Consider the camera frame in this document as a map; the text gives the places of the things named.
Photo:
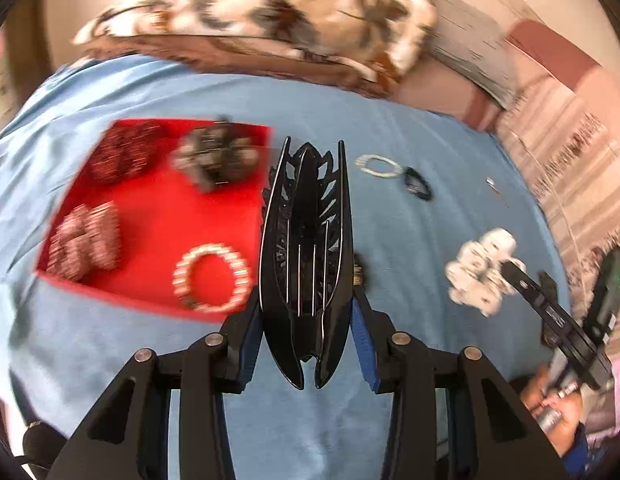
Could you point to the leaf print blanket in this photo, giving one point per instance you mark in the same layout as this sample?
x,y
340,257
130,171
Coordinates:
x,y
290,5

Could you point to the blue bed sheet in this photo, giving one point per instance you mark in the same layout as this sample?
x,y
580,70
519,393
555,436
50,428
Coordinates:
x,y
415,125

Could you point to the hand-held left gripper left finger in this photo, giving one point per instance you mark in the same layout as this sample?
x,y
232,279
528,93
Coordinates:
x,y
247,347

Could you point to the person's right hand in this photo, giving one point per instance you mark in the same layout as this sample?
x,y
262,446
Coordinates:
x,y
550,410

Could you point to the pink bed cover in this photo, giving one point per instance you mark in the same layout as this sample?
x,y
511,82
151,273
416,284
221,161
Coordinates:
x,y
440,95

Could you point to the black hair claw clip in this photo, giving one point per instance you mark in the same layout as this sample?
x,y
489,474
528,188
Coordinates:
x,y
295,260

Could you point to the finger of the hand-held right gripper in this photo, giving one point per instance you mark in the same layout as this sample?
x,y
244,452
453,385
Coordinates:
x,y
548,287
555,320

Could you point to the small metal earring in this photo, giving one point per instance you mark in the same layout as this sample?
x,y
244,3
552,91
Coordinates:
x,y
492,183

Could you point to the brown quilted blanket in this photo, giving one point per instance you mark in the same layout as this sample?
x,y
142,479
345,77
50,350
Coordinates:
x,y
215,55

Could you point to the grey and black scrunchie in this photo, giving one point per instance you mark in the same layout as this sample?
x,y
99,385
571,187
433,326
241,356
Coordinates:
x,y
215,157

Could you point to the white polka dot scrunchie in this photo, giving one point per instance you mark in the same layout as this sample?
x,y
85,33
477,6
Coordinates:
x,y
477,265

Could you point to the dark red dotted scrunchie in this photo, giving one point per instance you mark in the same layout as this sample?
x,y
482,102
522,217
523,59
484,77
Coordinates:
x,y
122,155

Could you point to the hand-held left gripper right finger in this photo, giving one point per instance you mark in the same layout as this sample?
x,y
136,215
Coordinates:
x,y
365,347

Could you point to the red tray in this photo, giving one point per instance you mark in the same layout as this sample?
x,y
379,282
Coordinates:
x,y
155,225

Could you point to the grey pillow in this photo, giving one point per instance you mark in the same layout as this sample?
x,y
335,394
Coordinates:
x,y
470,45

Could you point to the red plaid scrunchie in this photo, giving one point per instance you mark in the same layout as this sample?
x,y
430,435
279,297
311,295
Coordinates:
x,y
85,240

